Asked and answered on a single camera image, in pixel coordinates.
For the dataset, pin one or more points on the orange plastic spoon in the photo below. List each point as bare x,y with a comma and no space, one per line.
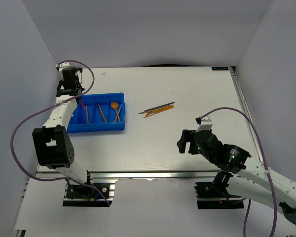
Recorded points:
117,115

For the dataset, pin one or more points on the blue plastic knife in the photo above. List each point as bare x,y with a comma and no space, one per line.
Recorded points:
87,114

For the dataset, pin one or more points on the blue divided bin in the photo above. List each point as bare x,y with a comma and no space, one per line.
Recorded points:
78,122

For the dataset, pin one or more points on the blue chopstick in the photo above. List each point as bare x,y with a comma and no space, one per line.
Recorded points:
157,110
161,106

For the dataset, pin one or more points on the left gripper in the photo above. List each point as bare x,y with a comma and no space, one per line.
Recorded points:
61,82

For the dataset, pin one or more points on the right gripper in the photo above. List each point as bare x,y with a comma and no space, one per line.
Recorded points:
187,137

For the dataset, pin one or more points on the yellow plastic spoon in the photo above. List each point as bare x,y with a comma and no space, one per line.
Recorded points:
114,105

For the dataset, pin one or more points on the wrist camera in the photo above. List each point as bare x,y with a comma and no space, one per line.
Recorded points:
204,123
60,67

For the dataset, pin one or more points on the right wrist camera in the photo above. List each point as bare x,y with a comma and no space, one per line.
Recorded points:
204,123

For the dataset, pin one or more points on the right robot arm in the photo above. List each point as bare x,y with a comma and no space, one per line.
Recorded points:
240,174

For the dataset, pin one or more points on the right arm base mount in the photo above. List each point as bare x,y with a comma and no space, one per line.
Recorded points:
214,195

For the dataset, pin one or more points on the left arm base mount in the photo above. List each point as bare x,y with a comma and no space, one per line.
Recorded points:
81,196

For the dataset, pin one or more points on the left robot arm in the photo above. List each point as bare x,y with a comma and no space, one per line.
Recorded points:
53,146

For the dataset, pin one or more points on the yellow chopstick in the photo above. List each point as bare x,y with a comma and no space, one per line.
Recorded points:
160,109

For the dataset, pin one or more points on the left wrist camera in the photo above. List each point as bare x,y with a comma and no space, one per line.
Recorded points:
60,67

